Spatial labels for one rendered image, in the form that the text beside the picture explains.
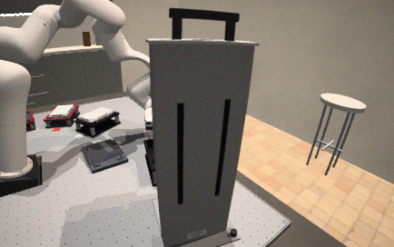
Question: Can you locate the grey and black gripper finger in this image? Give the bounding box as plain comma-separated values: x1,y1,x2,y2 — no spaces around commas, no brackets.
145,122,153,130

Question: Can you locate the black cylindrical knob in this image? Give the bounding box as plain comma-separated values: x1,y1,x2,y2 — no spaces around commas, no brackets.
230,228,237,237

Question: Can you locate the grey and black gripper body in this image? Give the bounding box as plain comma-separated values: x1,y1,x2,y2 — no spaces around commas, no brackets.
144,105,153,133

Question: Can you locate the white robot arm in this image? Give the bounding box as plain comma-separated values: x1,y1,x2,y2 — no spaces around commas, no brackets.
0,0,151,179

